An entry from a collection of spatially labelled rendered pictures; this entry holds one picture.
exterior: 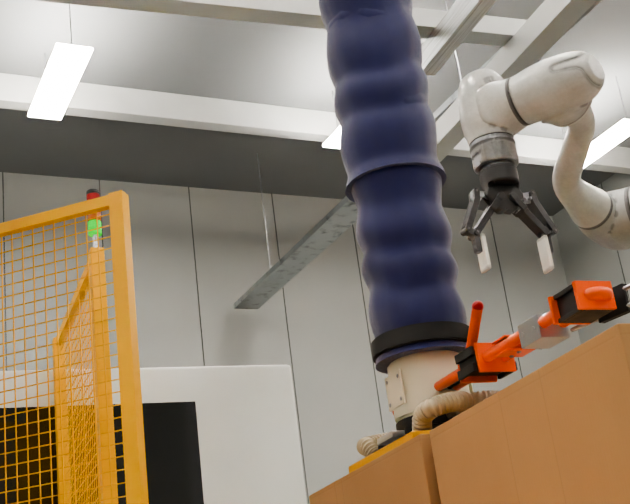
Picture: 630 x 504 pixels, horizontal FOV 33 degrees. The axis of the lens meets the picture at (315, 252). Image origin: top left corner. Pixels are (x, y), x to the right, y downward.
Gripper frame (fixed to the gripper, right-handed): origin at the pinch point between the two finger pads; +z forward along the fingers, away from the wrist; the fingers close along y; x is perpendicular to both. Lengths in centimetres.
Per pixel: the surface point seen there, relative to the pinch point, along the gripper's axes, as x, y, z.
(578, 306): 22.4, 4.5, 16.3
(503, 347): -4.5, 3.6, 14.7
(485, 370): -12.4, 3.7, 16.8
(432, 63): -211, -115, -186
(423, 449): -10.7, 20.3, 31.7
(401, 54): -30, 0, -66
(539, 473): 25, 20, 43
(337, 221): -713, -275, -335
